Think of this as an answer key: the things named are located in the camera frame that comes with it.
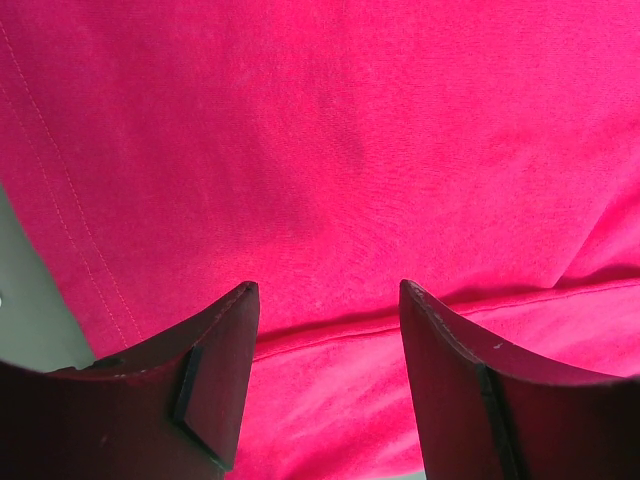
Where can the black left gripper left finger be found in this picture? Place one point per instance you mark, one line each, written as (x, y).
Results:
(170, 407)

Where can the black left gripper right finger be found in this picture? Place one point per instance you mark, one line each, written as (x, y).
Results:
(486, 408)

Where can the pink t shirt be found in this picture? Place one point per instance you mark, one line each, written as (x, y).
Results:
(158, 153)

